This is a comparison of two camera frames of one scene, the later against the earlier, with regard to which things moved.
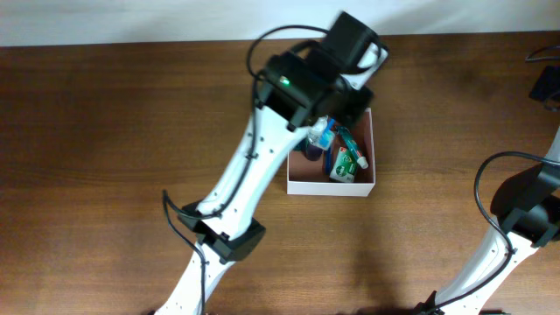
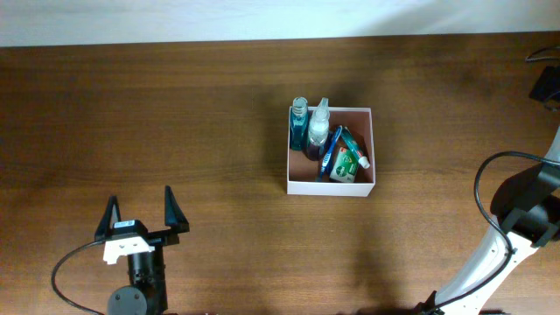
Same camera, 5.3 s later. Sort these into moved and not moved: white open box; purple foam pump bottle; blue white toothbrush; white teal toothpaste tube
Moved: blue white toothbrush
Not moved: white teal toothpaste tube; white open box; purple foam pump bottle
